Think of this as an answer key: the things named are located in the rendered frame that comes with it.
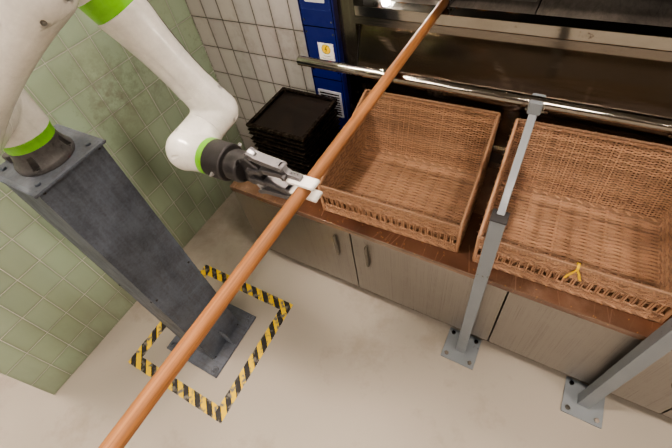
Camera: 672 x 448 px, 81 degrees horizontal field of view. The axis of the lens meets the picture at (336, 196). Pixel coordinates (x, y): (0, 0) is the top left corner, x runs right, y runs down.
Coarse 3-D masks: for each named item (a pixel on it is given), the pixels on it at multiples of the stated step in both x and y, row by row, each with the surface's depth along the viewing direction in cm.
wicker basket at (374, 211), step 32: (384, 96) 162; (384, 128) 171; (416, 128) 163; (448, 128) 156; (480, 128) 151; (352, 160) 172; (384, 160) 173; (416, 160) 171; (480, 160) 157; (352, 192) 163; (384, 192) 161; (416, 192) 159; (448, 192) 157; (384, 224) 148; (416, 224) 138; (448, 224) 130
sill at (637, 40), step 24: (360, 0) 146; (456, 24) 131; (480, 24) 127; (504, 24) 124; (528, 24) 121; (552, 24) 118; (576, 24) 116; (600, 24) 114; (624, 24) 113; (648, 48) 110
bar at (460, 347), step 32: (320, 64) 123; (352, 64) 119; (480, 96) 104; (512, 96) 100; (544, 96) 98; (480, 256) 116; (480, 288) 128; (448, 352) 173; (640, 352) 113; (576, 384) 158; (608, 384) 132; (576, 416) 151
